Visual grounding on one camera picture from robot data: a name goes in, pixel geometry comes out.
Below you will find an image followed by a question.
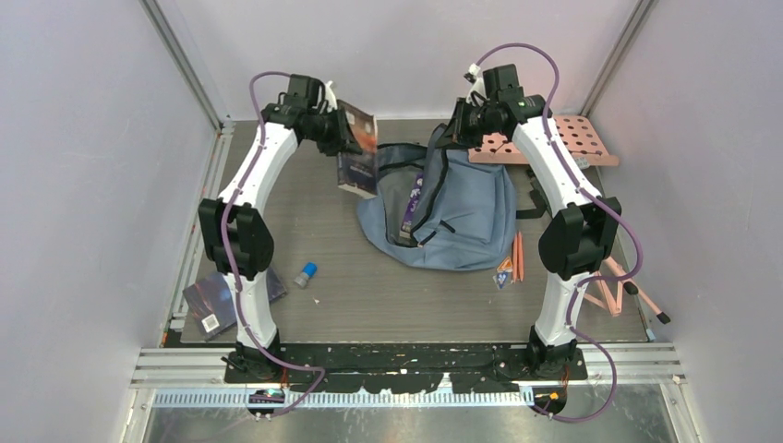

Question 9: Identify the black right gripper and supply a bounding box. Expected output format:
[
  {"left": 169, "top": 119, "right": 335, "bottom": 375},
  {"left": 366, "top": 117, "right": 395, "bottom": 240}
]
[{"left": 437, "top": 97, "right": 498, "bottom": 150}]

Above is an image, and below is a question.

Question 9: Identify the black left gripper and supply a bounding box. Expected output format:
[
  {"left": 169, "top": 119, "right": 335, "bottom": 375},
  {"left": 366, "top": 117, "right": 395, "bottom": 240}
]
[{"left": 307, "top": 105, "right": 364, "bottom": 158}]

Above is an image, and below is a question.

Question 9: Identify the dark Tale of Two Cities book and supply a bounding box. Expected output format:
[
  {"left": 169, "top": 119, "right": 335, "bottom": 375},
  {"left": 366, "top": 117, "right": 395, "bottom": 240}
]
[{"left": 337, "top": 100, "right": 378, "bottom": 199}]

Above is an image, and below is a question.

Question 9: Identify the blue grey student backpack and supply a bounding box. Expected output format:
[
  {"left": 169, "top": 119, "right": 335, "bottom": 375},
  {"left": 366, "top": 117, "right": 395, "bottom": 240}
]
[{"left": 356, "top": 124, "right": 519, "bottom": 271}]

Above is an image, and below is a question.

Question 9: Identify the dark blue galaxy cover book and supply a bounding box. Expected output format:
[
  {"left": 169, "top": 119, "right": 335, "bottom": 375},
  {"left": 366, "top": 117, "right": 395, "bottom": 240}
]
[{"left": 183, "top": 268, "right": 287, "bottom": 348}]

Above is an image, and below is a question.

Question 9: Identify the colourful treehouse paperback book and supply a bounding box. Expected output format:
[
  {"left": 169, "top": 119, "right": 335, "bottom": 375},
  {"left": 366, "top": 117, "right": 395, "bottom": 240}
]
[{"left": 400, "top": 173, "right": 424, "bottom": 239}]

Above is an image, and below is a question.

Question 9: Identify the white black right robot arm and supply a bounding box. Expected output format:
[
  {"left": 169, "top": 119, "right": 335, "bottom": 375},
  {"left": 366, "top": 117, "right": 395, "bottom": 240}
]
[{"left": 453, "top": 65, "right": 621, "bottom": 379}]

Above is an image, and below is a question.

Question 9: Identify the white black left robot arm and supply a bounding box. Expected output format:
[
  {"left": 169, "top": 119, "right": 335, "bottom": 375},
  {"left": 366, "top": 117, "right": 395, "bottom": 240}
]
[{"left": 198, "top": 74, "right": 359, "bottom": 382}]

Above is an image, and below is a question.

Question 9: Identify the orange pencil right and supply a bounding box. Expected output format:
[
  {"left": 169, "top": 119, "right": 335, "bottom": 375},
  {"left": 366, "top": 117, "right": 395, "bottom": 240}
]
[{"left": 515, "top": 232, "right": 524, "bottom": 282}]

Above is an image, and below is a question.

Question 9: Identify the orange pencil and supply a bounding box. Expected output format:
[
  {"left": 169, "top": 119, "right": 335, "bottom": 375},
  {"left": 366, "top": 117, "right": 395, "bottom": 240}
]
[
  {"left": 512, "top": 232, "right": 521, "bottom": 283},
  {"left": 515, "top": 232, "right": 524, "bottom": 282}
]

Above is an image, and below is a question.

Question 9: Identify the blue capped glue stick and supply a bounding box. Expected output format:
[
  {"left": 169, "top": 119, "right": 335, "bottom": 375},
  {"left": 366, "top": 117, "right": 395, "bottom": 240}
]
[{"left": 294, "top": 262, "right": 318, "bottom": 289}]

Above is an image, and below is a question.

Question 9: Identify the orange pencil left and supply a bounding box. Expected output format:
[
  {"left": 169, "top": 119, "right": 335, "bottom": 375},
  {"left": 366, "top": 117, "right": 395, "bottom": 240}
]
[{"left": 512, "top": 232, "right": 521, "bottom": 283}]

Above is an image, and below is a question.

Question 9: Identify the orange triangular sticker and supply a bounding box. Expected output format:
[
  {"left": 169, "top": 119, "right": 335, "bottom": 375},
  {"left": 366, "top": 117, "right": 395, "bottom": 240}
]
[{"left": 497, "top": 257, "right": 514, "bottom": 273}]

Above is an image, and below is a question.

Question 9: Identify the pink perforated music stand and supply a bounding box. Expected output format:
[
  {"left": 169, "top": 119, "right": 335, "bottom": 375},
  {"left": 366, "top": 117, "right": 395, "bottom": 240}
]
[{"left": 468, "top": 115, "right": 670, "bottom": 324}]

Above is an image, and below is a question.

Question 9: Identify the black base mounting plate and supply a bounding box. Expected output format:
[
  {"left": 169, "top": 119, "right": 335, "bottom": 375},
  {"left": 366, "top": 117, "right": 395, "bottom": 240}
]
[{"left": 222, "top": 342, "right": 587, "bottom": 394}]

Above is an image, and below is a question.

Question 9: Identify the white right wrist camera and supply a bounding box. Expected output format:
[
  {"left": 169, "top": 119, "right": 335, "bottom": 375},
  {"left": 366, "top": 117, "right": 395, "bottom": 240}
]
[{"left": 464, "top": 64, "right": 487, "bottom": 107}]

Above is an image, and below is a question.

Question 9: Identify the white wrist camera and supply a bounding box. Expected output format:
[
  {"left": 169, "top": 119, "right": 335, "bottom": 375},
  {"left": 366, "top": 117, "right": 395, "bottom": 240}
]
[
  {"left": 464, "top": 64, "right": 487, "bottom": 107},
  {"left": 323, "top": 80, "right": 338, "bottom": 113}
]

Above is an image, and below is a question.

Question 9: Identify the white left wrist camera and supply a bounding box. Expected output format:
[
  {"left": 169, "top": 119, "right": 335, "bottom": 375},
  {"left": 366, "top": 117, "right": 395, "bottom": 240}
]
[{"left": 323, "top": 80, "right": 338, "bottom": 113}]

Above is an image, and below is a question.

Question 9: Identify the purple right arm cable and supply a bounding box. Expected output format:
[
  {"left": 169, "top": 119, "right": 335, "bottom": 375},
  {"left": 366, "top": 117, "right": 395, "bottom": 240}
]
[{"left": 464, "top": 42, "right": 644, "bottom": 425}]

